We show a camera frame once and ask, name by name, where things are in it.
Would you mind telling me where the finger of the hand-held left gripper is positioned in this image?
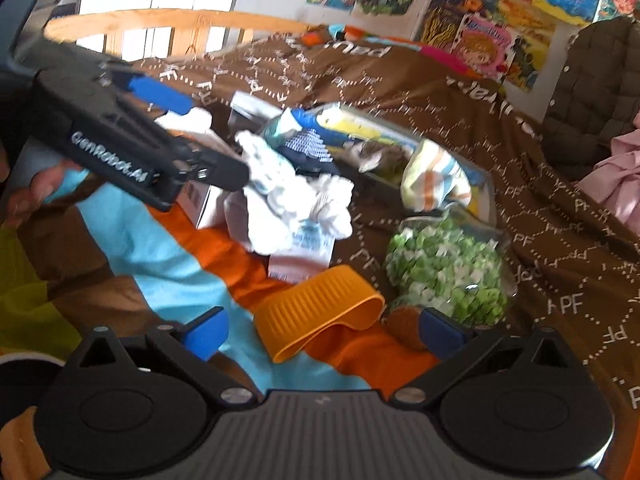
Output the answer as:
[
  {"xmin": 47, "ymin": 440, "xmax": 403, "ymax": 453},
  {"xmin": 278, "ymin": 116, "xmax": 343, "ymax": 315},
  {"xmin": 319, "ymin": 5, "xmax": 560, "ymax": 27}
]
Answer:
[
  {"xmin": 159, "ymin": 131, "xmax": 252, "ymax": 197},
  {"xmin": 100, "ymin": 62, "xmax": 196, "ymax": 117}
]

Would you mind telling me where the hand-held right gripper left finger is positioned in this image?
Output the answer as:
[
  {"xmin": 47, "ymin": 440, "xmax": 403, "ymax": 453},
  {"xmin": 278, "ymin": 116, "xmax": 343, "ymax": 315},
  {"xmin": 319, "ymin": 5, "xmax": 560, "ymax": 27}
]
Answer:
[{"xmin": 62, "ymin": 306, "xmax": 256, "ymax": 406}]

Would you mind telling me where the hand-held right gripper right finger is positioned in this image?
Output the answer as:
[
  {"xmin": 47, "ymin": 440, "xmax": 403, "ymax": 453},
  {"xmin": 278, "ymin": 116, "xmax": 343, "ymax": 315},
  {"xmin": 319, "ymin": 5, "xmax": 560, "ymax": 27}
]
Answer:
[{"xmin": 390, "ymin": 307, "xmax": 593, "ymax": 408}]

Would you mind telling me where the white sock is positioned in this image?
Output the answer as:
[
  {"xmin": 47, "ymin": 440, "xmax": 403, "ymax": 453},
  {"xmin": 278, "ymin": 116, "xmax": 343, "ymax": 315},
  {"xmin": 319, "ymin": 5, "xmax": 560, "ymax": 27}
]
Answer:
[
  {"xmin": 155, "ymin": 107, "xmax": 216, "ymax": 146},
  {"xmin": 235, "ymin": 130, "xmax": 301, "ymax": 196},
  {"xmin": 225, "ymin": 175, "xmax": 353, "ymax": 253}
]

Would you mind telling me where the clear storage box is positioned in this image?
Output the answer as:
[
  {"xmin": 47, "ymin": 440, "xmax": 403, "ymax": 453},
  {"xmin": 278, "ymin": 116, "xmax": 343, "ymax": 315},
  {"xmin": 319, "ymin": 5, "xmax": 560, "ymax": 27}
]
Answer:
[{"xmin": 257, "ymin": 102, "xmax": 496, "ymax": 213}]

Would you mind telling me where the person's left hand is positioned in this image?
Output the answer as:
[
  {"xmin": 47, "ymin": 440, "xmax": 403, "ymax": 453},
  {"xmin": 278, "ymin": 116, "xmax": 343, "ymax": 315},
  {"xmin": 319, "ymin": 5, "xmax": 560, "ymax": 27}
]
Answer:
[{"xmin": 0, "ymin": 159, "xmax": 93, "ymax": 229}]

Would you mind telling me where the brown cork lid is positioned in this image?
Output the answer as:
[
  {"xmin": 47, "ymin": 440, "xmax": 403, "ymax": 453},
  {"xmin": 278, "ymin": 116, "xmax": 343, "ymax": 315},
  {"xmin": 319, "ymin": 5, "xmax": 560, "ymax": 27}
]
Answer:
[{"xmin": 385, "ymin": 307, "xmax": 431, "ymax": 352}]

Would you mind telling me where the small white cardboard box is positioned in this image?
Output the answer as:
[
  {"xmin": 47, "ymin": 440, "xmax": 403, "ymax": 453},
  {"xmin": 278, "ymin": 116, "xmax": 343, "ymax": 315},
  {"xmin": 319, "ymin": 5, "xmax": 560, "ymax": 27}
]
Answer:
[{"xmin": 177, "ymin": 180, "xmax": 236, "ymax": 229}]

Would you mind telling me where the green white patterned cloth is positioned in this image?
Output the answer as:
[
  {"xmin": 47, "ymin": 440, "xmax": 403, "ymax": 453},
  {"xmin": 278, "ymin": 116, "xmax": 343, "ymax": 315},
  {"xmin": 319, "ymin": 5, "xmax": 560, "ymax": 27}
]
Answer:
[{"xmin": 384, "ymin": 216, "xmax": 518, "ymax": 326}]

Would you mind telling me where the white blue packet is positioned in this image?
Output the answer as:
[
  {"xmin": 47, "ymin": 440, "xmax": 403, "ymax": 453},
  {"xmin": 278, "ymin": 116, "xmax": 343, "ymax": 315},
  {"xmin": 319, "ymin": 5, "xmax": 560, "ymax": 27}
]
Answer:
[{"xmin": 262, "ymin": 109, "xmax": 321, "ymax": 143}]

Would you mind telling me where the navy dotted sock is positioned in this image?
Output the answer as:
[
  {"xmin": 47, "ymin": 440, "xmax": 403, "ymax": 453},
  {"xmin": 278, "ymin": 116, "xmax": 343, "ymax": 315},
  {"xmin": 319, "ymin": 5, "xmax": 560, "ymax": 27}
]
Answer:
[{"xmin": 277, "ymin": 127, "xmax": 333, "ymax": 163}]

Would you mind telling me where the colourful striped bedsheet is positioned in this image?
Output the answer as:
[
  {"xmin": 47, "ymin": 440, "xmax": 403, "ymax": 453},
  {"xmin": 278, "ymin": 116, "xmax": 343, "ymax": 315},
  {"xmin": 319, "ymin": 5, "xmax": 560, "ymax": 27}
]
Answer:
[{"xmin": 0, "ymin": 22, "xmax": 473, "ymax": 480}]

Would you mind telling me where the white pink labelled packet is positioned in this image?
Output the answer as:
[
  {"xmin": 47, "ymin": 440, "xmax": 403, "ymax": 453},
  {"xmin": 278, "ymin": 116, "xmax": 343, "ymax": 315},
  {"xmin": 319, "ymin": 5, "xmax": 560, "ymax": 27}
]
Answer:
[{"xmin": 267, "ymin": 232, "xmax": 333, "ymax": 283}]

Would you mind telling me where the orange blue striped sock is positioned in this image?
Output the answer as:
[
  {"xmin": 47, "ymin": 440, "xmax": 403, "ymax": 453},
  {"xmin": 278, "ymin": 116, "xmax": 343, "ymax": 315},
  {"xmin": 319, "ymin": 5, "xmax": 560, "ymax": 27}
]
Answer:
[{"xmin": 402, "ymin": 139, "xmax": 473, "ymax": 213}]

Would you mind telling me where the grey brown sock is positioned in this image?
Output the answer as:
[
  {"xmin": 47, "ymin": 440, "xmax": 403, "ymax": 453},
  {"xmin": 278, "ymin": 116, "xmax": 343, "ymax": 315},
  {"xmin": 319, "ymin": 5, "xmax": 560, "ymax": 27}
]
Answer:
[{"xmin": 345, "ymin": 142, "xmax": 416, "ymax": 182}]

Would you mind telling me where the brown printed blanket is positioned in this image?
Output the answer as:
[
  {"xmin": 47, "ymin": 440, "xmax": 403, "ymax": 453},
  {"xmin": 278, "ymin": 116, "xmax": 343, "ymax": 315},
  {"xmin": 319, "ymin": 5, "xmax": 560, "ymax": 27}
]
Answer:
[{"xmin": 120, "ymin": 35, "xmax": 640, "ymax": 411}]

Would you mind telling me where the pink cloth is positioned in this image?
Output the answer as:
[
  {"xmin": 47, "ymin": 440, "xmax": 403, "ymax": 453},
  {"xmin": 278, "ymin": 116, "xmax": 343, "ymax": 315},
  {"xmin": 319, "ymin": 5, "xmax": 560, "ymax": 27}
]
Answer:
[{"xmin": 575, "ymin": 110, "xmax": 640, "ymax": 226}]

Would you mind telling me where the dark quilted jacket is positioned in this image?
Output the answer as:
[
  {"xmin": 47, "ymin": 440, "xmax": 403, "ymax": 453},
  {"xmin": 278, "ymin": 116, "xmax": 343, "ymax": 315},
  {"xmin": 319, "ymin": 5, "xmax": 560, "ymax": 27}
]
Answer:
[{"xmin": 542, "ymin": 15, "xmax": 640, "ymax": 181}]

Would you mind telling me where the wooden bed rail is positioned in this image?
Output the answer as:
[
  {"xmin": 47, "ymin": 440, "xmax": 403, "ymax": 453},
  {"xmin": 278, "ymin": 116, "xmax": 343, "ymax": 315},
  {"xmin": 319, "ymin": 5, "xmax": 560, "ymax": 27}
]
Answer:
[{"xmin": 42, "ymin": 9, "xmax": 321, "ymax": 61}]

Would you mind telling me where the dark orange wall poster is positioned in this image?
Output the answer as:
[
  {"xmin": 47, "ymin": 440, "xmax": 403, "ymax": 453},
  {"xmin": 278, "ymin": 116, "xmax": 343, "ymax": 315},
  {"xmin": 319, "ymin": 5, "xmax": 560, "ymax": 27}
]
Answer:
[{"xmin": 419, "ymin": 0, "xmax": 502, "ymax": 57}]

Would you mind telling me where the pink framed figure wall poster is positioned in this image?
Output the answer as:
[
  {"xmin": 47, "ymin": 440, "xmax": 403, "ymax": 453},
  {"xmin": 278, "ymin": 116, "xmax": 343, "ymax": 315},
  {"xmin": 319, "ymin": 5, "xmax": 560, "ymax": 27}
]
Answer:
[{"xmin": 451, "ymin": 14, "xmax": 517, "ymax": 82}]

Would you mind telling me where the orange black wall poster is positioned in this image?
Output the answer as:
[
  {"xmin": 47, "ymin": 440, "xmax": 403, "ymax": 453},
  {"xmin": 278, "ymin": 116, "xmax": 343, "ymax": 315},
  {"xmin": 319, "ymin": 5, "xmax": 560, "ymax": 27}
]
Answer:
[{"xmin": 500, "ymin": 0, "xmax": 557, "ymax": 92}]

